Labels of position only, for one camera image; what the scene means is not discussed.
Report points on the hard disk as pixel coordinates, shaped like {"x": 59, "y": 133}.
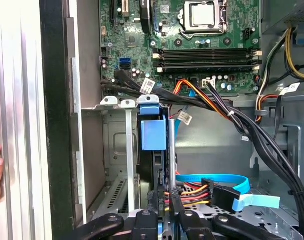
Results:
{"x": 153, "y": 135}

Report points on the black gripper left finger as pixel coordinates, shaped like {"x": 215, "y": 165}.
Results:
{"x": 145, "y": 225}

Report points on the grey power supply unit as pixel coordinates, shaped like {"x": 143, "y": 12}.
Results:
{"x": 302, "y": 12}

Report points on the black PC case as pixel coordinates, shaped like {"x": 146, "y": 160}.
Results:
{"x": 55, "y": 100}

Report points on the silver CPU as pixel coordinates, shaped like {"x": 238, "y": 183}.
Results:
{"x": 203, "y": 13}

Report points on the blue drive latch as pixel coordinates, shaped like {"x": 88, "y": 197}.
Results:
{"x": 300, "y": 39}

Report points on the black RAM slot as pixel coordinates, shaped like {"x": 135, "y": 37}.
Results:
{"x": 207, "y": 53}

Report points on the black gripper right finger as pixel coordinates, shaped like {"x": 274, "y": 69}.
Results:
{"x": 192, "y": 225}

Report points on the metal socket cover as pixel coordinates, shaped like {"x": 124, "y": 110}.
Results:
{"x": 204, "y": 30}

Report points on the grey drive cage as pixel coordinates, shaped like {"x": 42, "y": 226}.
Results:
{"x": 292, "y": 150}

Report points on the green motherboard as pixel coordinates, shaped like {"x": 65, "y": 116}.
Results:
{"x": 142, "y": 37}

